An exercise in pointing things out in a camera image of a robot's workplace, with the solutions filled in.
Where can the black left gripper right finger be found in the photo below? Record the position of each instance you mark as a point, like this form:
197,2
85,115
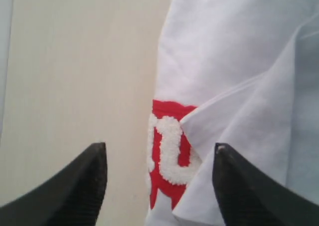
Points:
249,191

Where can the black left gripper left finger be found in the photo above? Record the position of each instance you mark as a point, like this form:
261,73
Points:
72,197

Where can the white t-shirt red lettering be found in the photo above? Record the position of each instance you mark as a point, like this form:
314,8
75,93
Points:
233,73

